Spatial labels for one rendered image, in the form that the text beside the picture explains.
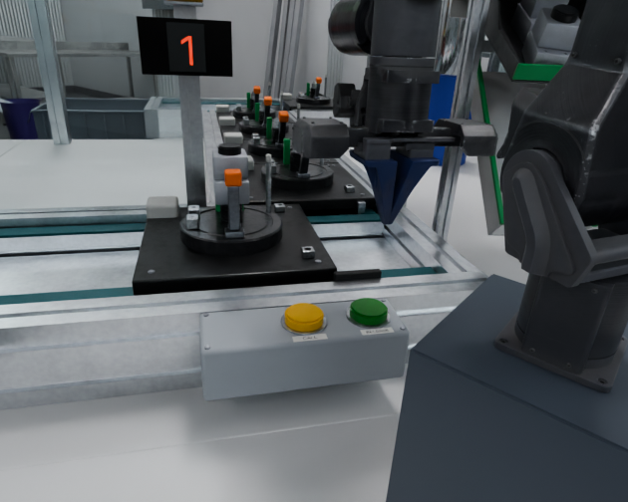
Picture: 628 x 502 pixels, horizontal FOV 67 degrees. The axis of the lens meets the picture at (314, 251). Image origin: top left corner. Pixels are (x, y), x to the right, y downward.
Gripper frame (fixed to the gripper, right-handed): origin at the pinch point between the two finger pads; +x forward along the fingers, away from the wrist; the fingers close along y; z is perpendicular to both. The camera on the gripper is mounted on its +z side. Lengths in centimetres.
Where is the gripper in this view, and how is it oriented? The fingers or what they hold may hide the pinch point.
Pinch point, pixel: (389, 190)
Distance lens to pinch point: 47.4
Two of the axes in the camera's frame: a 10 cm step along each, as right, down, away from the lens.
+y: -9.7, 0.6, -2.2
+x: -0.3, 9.2, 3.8
